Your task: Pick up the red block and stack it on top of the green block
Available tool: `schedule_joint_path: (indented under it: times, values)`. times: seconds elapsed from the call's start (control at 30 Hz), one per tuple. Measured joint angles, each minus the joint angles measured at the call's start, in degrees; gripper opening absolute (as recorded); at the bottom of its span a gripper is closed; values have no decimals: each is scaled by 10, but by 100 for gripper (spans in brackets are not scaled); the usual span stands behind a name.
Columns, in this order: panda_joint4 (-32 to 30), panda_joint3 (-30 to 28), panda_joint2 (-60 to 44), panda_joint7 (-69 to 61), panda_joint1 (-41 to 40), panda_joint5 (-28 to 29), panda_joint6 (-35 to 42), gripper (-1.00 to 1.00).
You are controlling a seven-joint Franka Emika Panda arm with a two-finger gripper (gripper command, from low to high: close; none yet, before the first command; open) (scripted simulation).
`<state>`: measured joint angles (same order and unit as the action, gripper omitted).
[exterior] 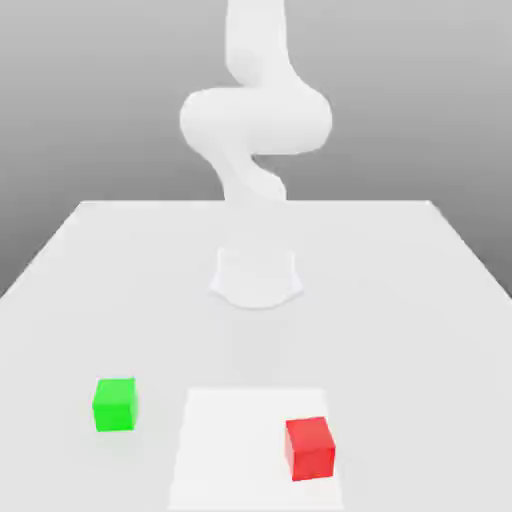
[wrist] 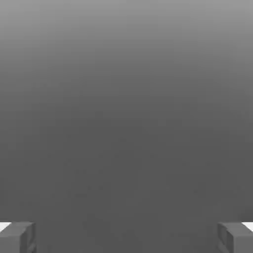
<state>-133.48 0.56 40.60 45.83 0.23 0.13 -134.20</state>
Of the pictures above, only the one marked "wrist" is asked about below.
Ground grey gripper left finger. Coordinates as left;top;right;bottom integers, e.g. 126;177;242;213
0;221;37;253

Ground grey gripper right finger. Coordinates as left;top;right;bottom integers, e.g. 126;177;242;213
216;221;253;253

